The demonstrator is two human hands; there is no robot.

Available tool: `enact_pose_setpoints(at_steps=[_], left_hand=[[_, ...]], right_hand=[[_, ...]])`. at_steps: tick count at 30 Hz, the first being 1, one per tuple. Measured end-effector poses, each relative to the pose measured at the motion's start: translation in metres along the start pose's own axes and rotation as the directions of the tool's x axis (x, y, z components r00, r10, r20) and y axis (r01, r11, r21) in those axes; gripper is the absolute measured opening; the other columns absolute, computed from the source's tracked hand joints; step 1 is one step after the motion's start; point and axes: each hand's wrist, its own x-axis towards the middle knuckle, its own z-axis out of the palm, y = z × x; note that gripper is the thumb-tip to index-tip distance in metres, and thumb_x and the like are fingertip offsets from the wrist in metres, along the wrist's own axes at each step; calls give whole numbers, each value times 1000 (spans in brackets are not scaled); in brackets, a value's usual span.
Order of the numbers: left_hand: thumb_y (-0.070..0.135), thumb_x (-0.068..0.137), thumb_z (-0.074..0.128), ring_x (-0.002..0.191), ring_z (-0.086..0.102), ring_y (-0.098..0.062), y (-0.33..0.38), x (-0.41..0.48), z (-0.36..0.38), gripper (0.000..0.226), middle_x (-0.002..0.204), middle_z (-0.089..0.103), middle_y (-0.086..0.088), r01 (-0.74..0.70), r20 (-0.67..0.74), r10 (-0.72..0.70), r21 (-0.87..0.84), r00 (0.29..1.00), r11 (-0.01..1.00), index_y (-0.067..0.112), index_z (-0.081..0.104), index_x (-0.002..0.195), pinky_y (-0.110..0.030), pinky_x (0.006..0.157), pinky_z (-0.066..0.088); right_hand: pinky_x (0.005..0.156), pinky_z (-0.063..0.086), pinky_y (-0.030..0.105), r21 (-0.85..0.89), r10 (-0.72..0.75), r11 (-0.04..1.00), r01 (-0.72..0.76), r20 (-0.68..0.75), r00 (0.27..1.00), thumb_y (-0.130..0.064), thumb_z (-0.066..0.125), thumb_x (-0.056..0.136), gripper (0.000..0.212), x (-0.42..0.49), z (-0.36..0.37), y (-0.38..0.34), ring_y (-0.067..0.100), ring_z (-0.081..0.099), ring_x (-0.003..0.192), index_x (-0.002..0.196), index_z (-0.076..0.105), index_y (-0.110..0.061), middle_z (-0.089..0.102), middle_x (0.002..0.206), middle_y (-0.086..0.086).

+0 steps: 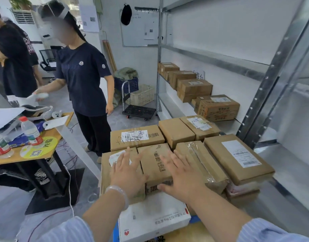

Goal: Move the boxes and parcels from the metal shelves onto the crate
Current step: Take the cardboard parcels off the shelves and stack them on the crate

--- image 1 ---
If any potted green plant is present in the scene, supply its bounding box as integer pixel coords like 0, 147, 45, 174
9, 0, 33, 11

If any large white paper sheet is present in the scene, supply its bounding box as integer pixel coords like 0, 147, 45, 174
0, 107, 26, 131

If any blue tray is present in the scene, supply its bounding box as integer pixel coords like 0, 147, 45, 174
113, 215, 201, 242

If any small white paper sheet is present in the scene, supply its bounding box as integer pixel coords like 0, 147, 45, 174
42, 115, 70, 131

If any white paper sign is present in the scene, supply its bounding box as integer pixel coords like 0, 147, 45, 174
192, 69, 206, 80

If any small plain cardboard box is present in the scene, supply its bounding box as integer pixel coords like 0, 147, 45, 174
158, 118, 196, 150

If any black platform trolley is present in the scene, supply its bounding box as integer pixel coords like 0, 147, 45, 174
121, 80, 157, 121

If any cream plastic crate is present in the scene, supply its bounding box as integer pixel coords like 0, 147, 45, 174
129, 84, 155, 107

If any round yellow sticker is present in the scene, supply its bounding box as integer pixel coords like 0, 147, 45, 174
19, 136, 59, 159

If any galvanized metal shelf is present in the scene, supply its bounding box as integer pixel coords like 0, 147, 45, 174
155, 0, 271, 135
236, 0, 309, 242

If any clear water bottle red cap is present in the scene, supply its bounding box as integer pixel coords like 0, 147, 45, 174
0, 129, 15, 159
18, 116, 45, 149

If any blue packet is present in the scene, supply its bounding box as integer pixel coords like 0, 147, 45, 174
7, 121, 47, 149

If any wide box with handwritten label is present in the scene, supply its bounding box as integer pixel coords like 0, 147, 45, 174
110, 124, 166, 152

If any bundle of wooden poles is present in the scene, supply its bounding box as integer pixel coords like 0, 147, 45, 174
102, 39, 117, 73

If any black hook rail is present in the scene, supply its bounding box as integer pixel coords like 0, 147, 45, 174
134, 6, 159, 12

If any translucent white bangle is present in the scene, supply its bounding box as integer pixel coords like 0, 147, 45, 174
105, 185, 130, 211

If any box with barcode label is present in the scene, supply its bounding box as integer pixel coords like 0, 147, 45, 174
203, 134, 275, 198

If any navy plastic crate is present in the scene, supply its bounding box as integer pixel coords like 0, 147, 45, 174
114, 77, 139, 94

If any light blue striped shirt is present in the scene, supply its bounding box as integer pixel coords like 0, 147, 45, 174
36, 216, 309, 242

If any white floor cable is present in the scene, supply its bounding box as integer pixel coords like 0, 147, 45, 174
63, 163, 75, 218

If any box labelled 7786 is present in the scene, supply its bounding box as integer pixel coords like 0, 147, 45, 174
100, 149, 146, 205

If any whiteboard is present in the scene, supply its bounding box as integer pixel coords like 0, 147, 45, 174
120, 8, 161, 47

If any camouflage bag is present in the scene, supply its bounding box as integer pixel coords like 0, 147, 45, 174
114, 67, 139, 81

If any black office chair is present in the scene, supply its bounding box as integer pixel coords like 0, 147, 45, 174
39, 45, 64, 73

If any white box with red logo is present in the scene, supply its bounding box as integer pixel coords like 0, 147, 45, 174
118, 191, 192, 242

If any person's left forearm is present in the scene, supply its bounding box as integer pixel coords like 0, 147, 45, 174
83, 190, 130, 242

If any low wooden table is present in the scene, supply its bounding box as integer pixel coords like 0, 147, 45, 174
157, 221, 215, 242

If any person's right forearm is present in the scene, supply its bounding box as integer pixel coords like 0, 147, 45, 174
187, 190, 253, 242

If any clear tape cardboard box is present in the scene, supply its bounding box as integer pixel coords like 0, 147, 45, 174
174, 141, 229, 196

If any black cap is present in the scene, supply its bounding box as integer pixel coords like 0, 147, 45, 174
120, 4, 133, 26

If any wooden table with black legs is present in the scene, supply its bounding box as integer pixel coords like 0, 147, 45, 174
0, 112, 85, 216

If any person's left hand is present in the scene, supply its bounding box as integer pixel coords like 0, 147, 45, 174
109, 146, 150, 200

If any white standing air conditioner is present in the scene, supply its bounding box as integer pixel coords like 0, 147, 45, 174
11, 8, 54, 44

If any person's right hand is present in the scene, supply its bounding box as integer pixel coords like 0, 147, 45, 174
156, 150, 208, 205

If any small box with black print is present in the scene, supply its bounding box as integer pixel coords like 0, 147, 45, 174
137, 143, 175, 196

